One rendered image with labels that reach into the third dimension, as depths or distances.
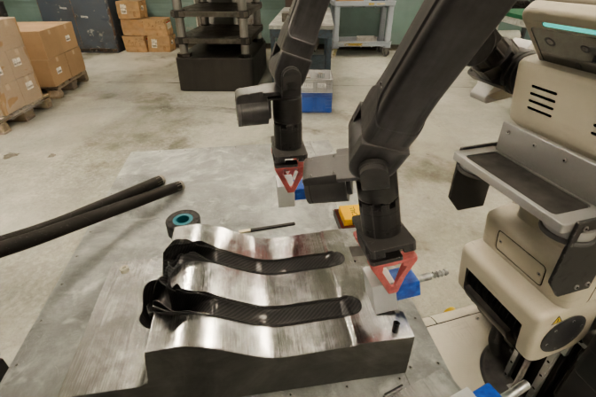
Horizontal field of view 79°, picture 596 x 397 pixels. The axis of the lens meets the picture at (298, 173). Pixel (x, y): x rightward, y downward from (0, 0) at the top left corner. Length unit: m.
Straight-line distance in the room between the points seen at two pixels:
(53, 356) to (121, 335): 0.14
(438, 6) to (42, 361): 0.75
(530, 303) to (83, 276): 0.89
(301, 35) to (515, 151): 0.45
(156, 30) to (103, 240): 6.41
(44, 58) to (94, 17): 2.62
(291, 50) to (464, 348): 1.11
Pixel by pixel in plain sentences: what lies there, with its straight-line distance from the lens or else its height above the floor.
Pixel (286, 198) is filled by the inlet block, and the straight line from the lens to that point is 0.78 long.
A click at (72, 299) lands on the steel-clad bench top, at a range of 0.86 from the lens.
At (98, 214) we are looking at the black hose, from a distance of 0.92.
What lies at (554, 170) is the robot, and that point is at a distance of 0.75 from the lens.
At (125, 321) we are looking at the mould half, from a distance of 0.70.
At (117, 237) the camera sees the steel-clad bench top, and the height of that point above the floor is 0.80.
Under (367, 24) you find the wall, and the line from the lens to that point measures 7.10.
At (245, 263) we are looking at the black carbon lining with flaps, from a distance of 0.68.
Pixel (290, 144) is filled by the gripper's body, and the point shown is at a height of 1.06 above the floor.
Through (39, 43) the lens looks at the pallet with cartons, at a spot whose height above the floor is 0.62.
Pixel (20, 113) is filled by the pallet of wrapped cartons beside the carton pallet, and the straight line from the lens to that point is 4.49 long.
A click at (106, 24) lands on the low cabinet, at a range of 7.46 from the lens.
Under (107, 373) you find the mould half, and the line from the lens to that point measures 0.65.
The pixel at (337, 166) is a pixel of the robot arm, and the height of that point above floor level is 1.13.
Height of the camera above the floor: 1.36
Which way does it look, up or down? 30 degrees down
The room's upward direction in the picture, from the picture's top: straight up
